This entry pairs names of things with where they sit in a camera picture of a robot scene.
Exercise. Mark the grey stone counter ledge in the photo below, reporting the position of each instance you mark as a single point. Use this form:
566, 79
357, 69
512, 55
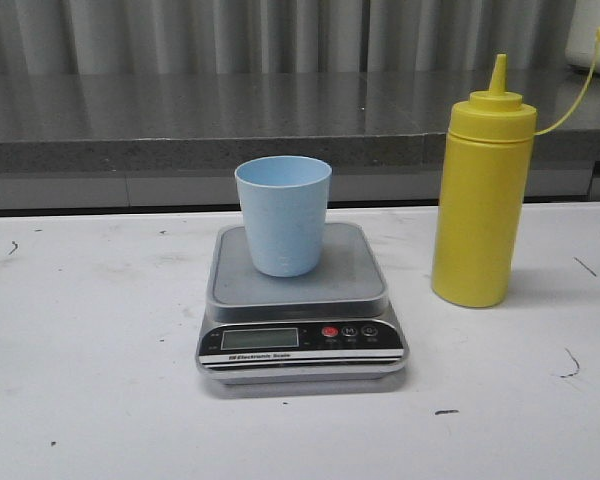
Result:
171, 142

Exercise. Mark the light blue plastic cup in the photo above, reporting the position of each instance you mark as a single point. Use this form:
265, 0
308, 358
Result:
283, 200

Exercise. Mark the yellow squeeze bottle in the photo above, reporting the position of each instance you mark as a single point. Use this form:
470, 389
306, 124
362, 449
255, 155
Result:
488, 151

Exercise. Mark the white appliance on counter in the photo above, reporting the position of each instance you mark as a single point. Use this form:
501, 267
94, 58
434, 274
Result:
582, 34

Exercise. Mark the silver digital kitchen scale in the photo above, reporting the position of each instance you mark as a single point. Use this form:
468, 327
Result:
331, 330

